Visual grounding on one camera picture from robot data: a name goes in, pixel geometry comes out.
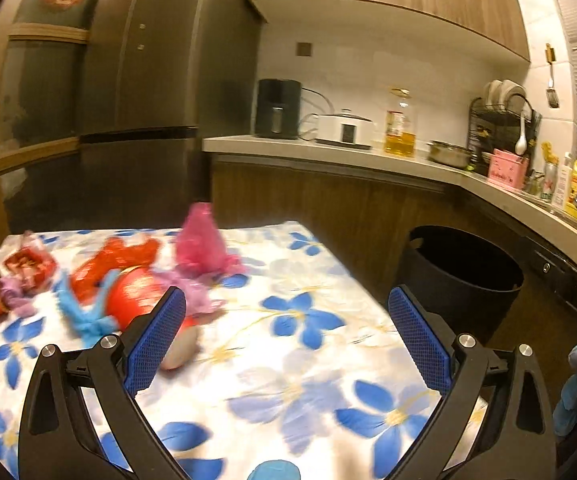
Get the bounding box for blue floral tablecloth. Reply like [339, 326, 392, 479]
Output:
[0, 221, 441, 479]

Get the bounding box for steel bowl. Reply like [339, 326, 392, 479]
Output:
[429, 141, 474, 170]

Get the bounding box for blue disposable glove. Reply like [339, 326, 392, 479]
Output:
[54, 270, 119, 349]

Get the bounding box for pink utensil holder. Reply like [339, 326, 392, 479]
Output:
[487, 148, 528, 190]

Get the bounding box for wooden lower cabinets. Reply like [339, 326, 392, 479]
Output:
[202, 152, 577, 436]

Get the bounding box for lilac plastic bag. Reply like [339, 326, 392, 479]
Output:
[151, 269, 224, 316]

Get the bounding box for cooking oil bottle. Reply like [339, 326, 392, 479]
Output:
[384, 87, 417, 157]

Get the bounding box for black dish rack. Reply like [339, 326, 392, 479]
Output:
[467, 79, 541, 176]

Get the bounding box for wall socket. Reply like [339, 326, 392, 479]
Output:
[296, 42, 313, 58]

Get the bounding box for dark steel refrigerator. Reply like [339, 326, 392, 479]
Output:
[77, 0, 261, 228]

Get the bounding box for red plastic bag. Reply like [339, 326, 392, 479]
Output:
[70, 236, 160, 304]

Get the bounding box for wooden glass door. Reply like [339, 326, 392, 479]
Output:
[0, 0, 103, 244]

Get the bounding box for black air fryer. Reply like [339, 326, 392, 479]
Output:
[254, 79, 302, 140]

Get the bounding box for black trash bin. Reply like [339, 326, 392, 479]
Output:
[395, 226, 524, 344]

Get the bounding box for white slow cooker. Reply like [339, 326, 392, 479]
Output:
[315, 108, 375, 151]

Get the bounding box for red snack wrapper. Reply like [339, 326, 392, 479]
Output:
[4, 231, 57, 295]

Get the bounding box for pink plastic bag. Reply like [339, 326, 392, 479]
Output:
[174, 203, 245, 278]

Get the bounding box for hanging spatula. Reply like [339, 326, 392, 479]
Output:
[545, 44, 560, 110]

